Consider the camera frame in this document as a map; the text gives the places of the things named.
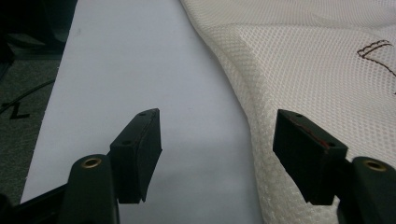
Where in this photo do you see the white mesh laundry bag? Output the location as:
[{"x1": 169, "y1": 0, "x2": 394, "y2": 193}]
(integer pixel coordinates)
[{"x1": 179, "y1": 0, "x2": 396, "y2": 224}]

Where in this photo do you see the black floor cable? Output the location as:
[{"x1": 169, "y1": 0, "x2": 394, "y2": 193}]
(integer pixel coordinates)
[{"x1": 0, "y1": 77, "x2": 57, "y2": 115}]

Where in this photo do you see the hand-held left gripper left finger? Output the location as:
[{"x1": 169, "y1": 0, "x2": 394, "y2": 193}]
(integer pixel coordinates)
[{"x1": 109, "y1": 107, "x2": 163, "y2": 204}]

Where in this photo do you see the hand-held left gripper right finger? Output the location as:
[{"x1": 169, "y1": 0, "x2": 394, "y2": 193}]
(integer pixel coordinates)
[{"x1": 273, "y1": 108, "x2": 349, "y2": 206}]

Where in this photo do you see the white table mat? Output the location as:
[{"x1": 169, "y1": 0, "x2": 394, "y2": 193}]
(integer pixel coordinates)
[{"x1": 20, "y1": 0, "x2": 265, "y2": 224}]

